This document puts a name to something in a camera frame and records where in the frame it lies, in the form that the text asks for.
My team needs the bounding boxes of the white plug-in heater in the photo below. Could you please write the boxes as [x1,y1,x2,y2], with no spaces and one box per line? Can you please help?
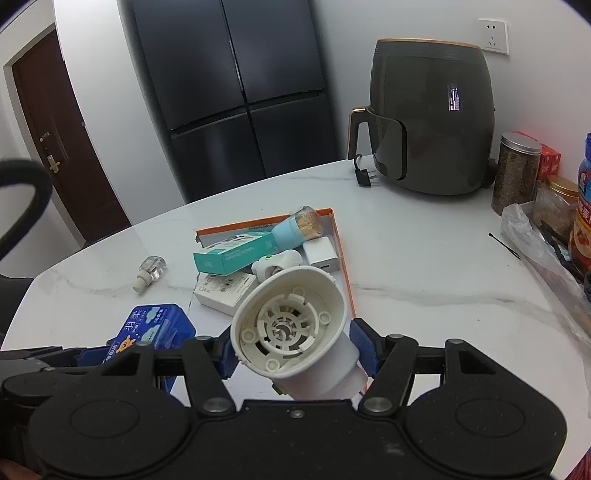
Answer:
[229,265,370,400]

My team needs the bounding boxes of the brown wooden door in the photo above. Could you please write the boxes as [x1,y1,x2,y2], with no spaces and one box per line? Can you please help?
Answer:
[11,30,132,245]

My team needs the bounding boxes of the dark chair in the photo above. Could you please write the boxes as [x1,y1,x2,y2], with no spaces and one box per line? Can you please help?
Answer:
[0,274,35,352]

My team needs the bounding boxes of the thin black stick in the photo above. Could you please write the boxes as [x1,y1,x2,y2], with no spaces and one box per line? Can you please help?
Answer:
[488,233,522,260]

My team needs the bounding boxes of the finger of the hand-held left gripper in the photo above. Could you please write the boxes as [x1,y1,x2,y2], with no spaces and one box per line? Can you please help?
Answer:
[0,344,115,371]

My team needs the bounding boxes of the jar with gold lid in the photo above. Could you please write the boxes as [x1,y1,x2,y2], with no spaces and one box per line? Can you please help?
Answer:
[533,175,580,241]

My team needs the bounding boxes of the black power cord plug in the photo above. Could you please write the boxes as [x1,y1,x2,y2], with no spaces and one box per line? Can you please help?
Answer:
[353,154,377,188]

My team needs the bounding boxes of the white wall socket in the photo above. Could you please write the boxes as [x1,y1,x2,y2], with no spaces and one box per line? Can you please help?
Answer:
[478,17,511,57]

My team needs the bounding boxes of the brass door lock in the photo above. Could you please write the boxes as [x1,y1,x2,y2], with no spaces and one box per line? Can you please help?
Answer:
[39,131,63,174]

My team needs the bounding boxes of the clear liquid refill bottle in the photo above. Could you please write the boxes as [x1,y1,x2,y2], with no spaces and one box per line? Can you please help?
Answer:
[132,255,167,294]

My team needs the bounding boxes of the dark air fryer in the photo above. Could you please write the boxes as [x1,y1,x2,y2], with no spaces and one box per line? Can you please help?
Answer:
[346,38,497,197]

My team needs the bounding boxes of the white heater with green leaf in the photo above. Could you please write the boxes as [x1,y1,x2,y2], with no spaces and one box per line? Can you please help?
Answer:
[250,249,303,282]

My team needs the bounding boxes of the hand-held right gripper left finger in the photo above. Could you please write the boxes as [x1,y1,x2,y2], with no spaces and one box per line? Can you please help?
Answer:
[97,331,241,414]

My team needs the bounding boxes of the red carton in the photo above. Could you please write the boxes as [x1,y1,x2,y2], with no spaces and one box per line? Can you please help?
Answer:
[512,130,561,185]

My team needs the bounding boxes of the blue cartoon print box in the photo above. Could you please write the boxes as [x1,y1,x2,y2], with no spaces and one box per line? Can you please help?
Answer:
[105,304,197,395]

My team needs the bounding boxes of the orange-rimmed cardboard box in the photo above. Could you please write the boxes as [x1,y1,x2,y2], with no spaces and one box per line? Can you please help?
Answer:
[194,207,370,386]

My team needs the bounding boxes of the white adapter carton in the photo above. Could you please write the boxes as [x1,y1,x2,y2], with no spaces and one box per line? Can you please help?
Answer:
[193,271,259,317]

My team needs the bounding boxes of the white cube charger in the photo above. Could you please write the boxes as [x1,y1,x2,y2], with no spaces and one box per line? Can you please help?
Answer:
[302,236,338,274]

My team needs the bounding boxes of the teal bandage box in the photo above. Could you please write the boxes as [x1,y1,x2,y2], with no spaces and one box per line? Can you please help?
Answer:
[192,231,278,275]

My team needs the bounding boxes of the jar with blue lid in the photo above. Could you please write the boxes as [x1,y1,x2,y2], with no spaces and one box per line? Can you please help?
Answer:
[568,133,591,278]

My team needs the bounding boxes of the black loop strap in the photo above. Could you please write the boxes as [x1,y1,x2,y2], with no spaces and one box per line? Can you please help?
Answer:
[0,159,54,273]

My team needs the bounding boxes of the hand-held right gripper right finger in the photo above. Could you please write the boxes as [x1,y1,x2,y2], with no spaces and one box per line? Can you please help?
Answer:
[349,318,497,414]

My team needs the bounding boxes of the glass jar with metal lid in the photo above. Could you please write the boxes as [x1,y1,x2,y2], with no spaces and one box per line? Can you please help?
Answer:
[490,132,542,217]

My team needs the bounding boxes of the blue toothpick holder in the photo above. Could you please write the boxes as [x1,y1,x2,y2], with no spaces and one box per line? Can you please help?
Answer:
[271,205,321,254]

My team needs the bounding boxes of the black refrigerator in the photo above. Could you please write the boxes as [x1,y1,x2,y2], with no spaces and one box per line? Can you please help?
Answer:
[117,0,342,204]

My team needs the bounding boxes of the person's left hand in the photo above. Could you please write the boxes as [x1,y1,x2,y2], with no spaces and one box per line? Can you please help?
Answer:
[0,459,42,480]

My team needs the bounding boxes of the clear plastic bag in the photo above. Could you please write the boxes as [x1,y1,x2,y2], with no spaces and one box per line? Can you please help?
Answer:
[501,203,591,352]

